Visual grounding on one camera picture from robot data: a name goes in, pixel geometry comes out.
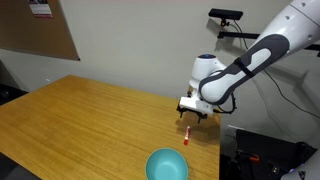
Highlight red and white marker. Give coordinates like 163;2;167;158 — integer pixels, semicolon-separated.
183;125;192;146

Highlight white device with logo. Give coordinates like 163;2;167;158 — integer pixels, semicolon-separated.
283;156;320;180

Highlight teal plastic bowl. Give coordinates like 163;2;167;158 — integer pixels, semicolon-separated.
144;148;189;180

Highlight black equipment case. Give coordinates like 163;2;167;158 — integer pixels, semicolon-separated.
219;129;318;180

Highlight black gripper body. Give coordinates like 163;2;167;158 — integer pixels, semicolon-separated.
176;105;215;119

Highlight black wall camera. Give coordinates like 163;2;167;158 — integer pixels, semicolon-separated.
208;8;244;21

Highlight black camera cable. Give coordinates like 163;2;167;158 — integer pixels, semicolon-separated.
233;19;320;120

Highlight black cable on robot arm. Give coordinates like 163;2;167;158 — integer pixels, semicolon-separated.
213;92;238;115

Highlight red handle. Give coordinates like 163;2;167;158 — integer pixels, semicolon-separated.
248;154;261;164

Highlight brown cork board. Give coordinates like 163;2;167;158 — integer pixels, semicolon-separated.
0;0;81;62

